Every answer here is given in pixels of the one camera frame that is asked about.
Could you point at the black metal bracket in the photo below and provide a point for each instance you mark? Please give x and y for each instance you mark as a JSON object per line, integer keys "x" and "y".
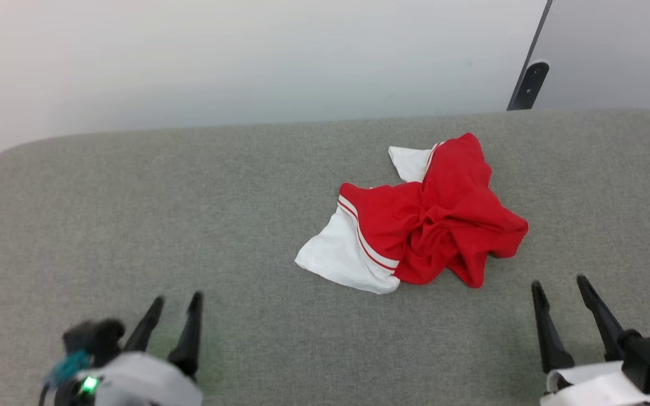
{"x": 530, "y": 84}

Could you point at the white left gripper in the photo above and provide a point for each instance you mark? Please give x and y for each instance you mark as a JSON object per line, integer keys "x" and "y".
{"x": 133, "y": 383}

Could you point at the grey fabric sofa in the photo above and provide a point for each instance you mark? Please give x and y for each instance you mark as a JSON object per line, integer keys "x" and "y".
{"x": 133, "y": 225}

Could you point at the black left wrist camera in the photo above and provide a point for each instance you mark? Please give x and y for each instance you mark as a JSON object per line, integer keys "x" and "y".
{"x": 96, "y": 338}

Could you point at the grey partition panel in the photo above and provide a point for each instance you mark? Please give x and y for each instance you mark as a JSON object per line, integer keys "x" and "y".
{"x": 618, "y": 51}

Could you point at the red and white jersey garment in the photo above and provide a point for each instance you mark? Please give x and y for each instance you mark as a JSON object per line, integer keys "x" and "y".
{"x": 443, "y": 220}

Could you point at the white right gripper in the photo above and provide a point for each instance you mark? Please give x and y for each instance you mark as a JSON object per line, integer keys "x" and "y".
{"x": 596, "y": 389}

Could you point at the dark panel edge strip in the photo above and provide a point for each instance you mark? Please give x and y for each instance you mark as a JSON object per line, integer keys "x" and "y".
{"x": 540, "y": 28}

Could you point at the teal left camera connector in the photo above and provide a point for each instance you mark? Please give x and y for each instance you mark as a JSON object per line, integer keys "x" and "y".
{"x": 68, "y": 366}

